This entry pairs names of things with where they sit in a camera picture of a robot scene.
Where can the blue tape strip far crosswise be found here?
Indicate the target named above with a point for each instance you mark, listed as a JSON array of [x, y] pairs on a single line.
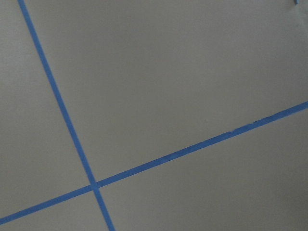
[[164, 159]]

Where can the brown paper table cover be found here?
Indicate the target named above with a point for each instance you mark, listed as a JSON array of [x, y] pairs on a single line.
[[145, 78]]

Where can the blue tape strip left lengthwise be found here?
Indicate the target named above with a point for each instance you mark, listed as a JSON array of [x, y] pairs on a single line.
[[66, 116]]

